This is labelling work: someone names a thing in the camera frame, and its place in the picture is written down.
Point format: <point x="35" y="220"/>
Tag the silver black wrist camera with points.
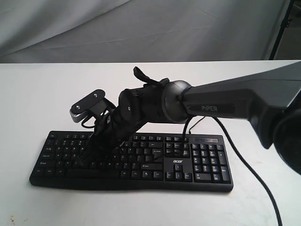
<point x="91" y="105"/>

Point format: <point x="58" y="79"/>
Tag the black acer keyboard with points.
<point x="159" y="161"/>

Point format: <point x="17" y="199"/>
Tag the grey backdrop cloth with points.
<point x="113" y="31"/>

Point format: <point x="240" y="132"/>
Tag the black tripod stand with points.
<point x="284" y="24"/>

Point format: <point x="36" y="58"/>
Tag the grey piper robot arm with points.
<point x="270" y="101"/>

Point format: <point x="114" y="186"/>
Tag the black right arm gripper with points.
<point x="136" y="107"/>

